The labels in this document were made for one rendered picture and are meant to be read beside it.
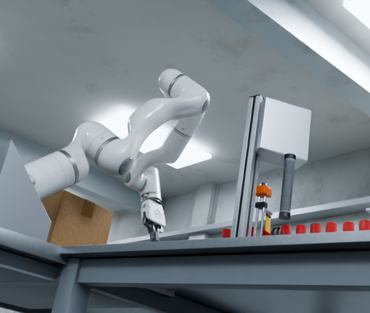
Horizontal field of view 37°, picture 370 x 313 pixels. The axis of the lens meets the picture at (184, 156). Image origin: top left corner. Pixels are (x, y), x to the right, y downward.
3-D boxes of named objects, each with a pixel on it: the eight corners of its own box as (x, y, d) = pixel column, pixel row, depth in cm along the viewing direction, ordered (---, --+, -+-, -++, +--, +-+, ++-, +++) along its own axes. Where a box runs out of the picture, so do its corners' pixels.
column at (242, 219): (244, 296, 162) (267, 100, 188) (235, 292, 159) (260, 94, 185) (231, 296, 165) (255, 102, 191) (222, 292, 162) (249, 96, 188)
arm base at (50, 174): (40, 210, 155) (91, 184, 167) (6, 152, 156) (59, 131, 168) (18, 228, 169) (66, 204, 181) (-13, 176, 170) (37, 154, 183)
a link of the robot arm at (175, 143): (163, 125, 211) (125, 190, 218) (195, 139, 220) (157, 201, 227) (155, 116, 218) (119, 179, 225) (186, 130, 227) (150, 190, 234)
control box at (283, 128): (308, 161, 177) (312, 109, 184) (259, 147, 174) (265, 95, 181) (294, 171, 186) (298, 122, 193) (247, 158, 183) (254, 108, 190)
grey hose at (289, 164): (292, 219, 167) (298, 157, 175) (286, 215, 165) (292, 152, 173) (282, 220, 169) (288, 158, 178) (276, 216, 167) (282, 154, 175)
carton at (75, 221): (97, 283, 196) (114, 212, 207) (43, 265, 180) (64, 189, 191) (48, 283, 216) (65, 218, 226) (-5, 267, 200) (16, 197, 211)
